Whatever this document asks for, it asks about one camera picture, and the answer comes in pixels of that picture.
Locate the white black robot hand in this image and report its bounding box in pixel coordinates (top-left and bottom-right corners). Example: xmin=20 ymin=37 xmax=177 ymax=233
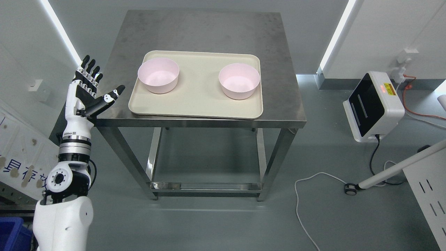
xmin=65 ymin=55 xmax=125 ymax=123

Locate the pink bowl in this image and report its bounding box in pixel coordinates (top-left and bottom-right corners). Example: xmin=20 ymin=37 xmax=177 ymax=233
xmin=137 ymin=58 xmax=180 ymax=94
xmin=218 ymin=63 xmax=261 ymax=100

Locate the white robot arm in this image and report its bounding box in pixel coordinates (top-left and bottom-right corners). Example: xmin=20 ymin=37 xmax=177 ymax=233
xmin=33 ymin=116 xmax=94 ymax=251

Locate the white sign with blue text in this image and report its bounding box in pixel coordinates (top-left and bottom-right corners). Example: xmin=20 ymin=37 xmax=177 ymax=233
xmin=0 ymin=101 xmax=59 ymax=204

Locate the blue bin lower left corner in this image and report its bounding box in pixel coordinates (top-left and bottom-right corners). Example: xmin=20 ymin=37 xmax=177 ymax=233
xmin=0 ymin=217 xmax=32 ymax=251

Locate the stainless steel table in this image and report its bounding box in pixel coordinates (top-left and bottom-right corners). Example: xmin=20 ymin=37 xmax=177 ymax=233
xmin=96 ymin=10 xmax=307 ymax=202

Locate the white stand leg with caster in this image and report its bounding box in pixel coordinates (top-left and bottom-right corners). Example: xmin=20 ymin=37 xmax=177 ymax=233
xmin=344 ymin=139 xmax=446 ymax=196

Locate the white black charging device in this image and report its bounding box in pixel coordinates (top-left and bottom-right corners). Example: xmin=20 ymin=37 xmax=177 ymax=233
xmin=343 ymin=71 xmax=405 ymax=143

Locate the white perforated panel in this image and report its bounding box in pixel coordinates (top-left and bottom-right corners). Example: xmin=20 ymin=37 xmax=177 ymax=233
xmin=403 ymin=149 xmax=446 ymax=251

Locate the white cable on floor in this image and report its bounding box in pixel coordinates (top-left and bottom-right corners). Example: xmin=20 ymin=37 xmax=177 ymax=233
xmin=295 ymin=161 xmax=398 ymax=251

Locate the black power cable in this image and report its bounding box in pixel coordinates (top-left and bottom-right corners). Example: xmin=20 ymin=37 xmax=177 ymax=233
xmin=369 ymin=135 xmax=406 ymax=185

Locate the white wall socket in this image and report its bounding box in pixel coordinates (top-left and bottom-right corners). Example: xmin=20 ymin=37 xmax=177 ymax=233
xmin=390 ymin=48 xmax=419 ymax=84

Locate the orange cable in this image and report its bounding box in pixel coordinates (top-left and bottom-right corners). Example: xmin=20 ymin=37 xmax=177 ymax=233
xmin=402 ymin=76 xmax=446 ymax=121

